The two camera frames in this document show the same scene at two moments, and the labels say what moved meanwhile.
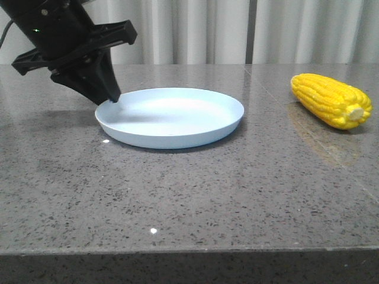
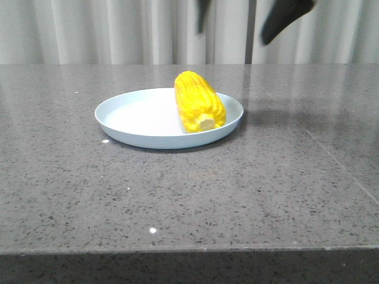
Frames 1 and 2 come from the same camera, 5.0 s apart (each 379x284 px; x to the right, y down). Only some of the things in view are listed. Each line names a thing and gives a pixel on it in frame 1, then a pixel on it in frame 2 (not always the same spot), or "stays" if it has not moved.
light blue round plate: [169, 118] stays
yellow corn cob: [339, 105] to [199, 107]
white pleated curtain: [230, 31] stays
